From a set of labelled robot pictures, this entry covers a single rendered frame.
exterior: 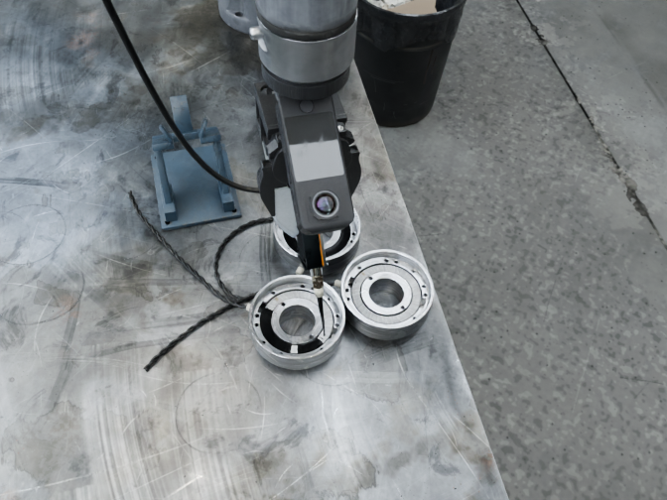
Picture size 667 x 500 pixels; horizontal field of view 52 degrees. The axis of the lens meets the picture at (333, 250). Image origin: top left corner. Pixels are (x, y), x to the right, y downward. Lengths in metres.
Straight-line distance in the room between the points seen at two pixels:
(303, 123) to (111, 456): 0.39
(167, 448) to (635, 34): 2.35
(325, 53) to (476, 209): 1.49
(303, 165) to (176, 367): 0.31
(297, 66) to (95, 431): 0.43
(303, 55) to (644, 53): 2.24
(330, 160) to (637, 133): 1.87
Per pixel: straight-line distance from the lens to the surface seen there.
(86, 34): 1.18
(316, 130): 0.56
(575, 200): 2.08
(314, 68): 0.52
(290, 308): 0.76
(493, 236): 1.92
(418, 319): 0.75
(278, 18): 0.50
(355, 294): 0.77
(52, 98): 1.08
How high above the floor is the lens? 1.48
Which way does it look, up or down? 55 degrees down
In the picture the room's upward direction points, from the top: 4 degrees clockwise
